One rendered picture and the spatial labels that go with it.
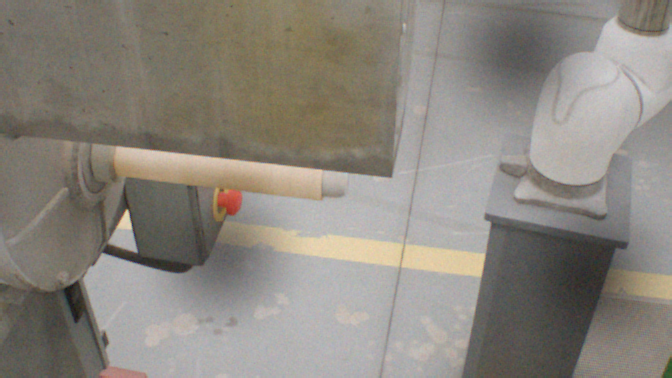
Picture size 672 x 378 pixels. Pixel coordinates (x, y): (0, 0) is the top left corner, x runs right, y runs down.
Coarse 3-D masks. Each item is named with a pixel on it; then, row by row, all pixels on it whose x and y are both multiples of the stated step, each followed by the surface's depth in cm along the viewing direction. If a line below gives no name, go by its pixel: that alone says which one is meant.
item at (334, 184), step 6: (324, 174) 63; (330, 174) 63; (336, 174) 63; (342, 174) 63; (348, 174) 64; (324, 180) 62; (330, 180) 62; (336, 180) 62; (342, 180) 62; (348, 180) 64; (324, 186) 63; (330, 186) 62; (336, 186) 62; (342, 186) 62; (324, 192) 63; (330, 192) 63; (336, 192) 63; (342, 192) 63
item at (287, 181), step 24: (120, 168) 65; (144, 168) 64; (168, 168) 64; (192, 168) 64; (216, 168) 63; (240, 168) 63; (264, 168) 63; (288, 168) 63; (264, 192) 64; (288, 192) 63; (312, 192) 63
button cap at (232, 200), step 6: (222, 192) 104; (228, 192) 103; (234, 192) 103; (240, 192) 104; (222, 198) 103; (228, 198) 102; (234, 198) 103; (240, 198) 104; (222, 204) 104; (228, 204) 102; (234, 204) 103; (240, 204) 105; (228, 210) 103; (234, 210) 103
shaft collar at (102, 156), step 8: (96, 144) 64; (96, 152) 64; (104, 152) 64; (112, 152) 64; (96, 160) 64; (104, 160) 64; (112, 160) 64; (96, 168) 65; (104, 168) 64; (112, 168) 65; (96, 176) 65; (104, 176) 65; (112, 176) 65; (120, 176) 67
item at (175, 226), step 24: (144, 192) 95; (168, 192) 94; (192, 192) 94; (216, 192) 102; (144, 216) 98; (168, 216) 97; (192, 216) 96; (216, 216) 103; (144, 240) 101; (168, 240) 100; (192, 240) 99; (144, 264) 106; (168, 264) 108; (192, 264) 102
